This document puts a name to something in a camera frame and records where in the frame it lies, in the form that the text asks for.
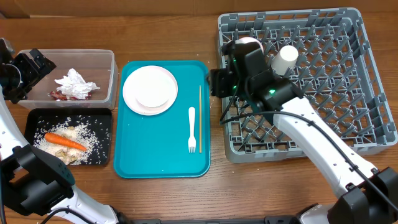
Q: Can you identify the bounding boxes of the red snack wrapper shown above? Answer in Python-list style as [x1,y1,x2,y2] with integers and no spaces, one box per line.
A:
[49,91,80,101]

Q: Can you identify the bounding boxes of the small pink plate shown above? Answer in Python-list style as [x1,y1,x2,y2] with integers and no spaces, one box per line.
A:
[234,37,264,53]

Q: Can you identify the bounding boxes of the wooden chopstick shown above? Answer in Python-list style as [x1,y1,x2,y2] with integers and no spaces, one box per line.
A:
[199,85,202,154]

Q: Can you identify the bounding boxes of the white napkin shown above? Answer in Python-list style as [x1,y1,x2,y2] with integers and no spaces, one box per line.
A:
[55,68,101,100]

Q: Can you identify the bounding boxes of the white cup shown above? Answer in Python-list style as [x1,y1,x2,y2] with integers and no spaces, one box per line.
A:
[271,45,299,76]

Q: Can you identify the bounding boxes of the white plastic fork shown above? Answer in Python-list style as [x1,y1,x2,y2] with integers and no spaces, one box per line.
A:
[188,107,197,153]

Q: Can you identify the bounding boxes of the large white plate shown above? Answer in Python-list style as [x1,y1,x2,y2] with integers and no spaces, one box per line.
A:
[123,65,178,116]

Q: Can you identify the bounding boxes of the orange carrot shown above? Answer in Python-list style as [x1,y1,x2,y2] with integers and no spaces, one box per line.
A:
[44,133,86,151]

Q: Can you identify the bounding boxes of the rice and peanuts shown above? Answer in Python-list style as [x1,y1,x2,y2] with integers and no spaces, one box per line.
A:
[32,115,112,166]

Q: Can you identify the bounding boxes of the white bowl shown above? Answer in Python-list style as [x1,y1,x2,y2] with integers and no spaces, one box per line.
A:
[136,71,170,108]

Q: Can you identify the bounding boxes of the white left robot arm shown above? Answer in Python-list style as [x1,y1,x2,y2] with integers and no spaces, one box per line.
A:
[1,39,130,224]

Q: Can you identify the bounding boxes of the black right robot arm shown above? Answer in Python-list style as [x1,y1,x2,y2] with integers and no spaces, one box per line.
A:
[208,37,397,224]

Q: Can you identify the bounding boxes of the grey dishwasher rack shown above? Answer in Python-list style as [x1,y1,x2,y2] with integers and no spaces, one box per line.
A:
[218,7,397,156]

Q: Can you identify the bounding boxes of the clear plastic bin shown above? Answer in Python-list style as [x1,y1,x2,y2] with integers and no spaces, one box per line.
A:
[19,49,119,110]

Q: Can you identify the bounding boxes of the teal plastic tray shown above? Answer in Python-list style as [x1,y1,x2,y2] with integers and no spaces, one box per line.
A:
[114,60,211,179]

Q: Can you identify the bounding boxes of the black plastic tray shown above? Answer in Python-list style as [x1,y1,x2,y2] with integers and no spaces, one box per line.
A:
[24,108,113,166]

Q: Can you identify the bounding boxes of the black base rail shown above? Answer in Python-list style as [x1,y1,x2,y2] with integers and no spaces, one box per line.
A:
[131,215,300,224]

